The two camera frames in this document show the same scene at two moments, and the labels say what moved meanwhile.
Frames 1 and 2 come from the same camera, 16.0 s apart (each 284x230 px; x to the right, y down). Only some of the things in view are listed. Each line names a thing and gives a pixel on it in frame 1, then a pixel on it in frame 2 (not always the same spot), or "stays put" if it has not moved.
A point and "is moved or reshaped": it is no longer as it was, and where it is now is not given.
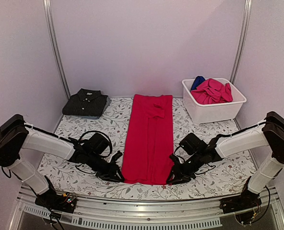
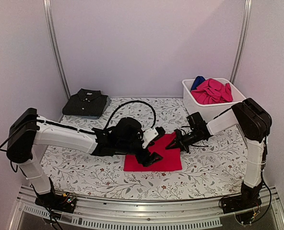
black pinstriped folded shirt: (86, 102) stays put
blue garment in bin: (198, 80) stays put
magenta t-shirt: (149, 156) is moved or reshaped
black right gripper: (180, 175) -> (179, 143)
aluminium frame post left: (49, 15) stays put
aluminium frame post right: (242, 39) stays put
